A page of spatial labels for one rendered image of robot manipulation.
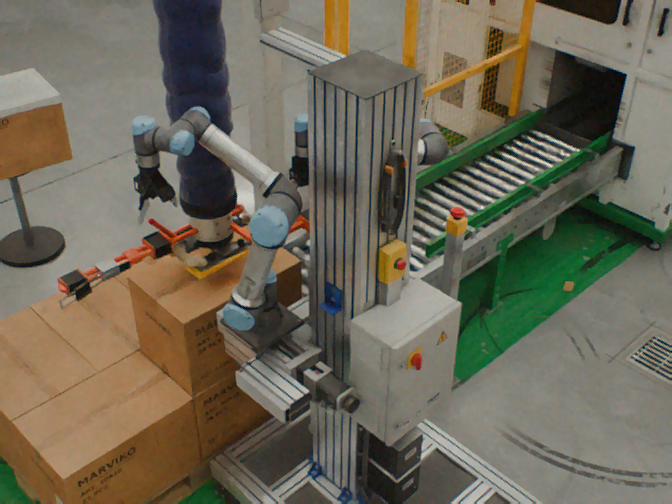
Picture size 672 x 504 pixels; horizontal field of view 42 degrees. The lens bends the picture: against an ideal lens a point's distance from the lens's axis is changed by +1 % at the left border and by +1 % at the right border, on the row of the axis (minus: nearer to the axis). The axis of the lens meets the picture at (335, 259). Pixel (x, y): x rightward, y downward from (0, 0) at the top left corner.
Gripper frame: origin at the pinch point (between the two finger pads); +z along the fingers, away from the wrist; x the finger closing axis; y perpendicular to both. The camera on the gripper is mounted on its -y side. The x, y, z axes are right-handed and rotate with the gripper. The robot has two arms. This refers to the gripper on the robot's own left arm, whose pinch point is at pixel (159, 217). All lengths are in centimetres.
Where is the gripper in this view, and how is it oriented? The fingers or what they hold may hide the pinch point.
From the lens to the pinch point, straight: 295.2
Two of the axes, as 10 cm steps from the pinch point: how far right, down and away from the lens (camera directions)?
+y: -6.9, -4.4, 5.7
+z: -0.1, 8.0, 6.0
